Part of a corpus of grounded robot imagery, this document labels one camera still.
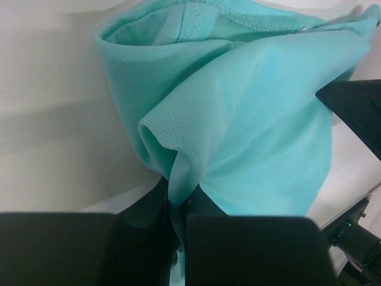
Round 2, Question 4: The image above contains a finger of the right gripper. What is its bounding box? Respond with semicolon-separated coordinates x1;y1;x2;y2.
316;79;381;158

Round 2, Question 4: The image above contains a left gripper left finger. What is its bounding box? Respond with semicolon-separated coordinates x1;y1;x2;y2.
1;179;176;285

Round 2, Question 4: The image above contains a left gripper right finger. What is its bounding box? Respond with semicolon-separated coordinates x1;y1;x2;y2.
183;186;338;286

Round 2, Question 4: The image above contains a teal t shirt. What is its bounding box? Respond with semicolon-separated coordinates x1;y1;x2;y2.
96;0;381;286

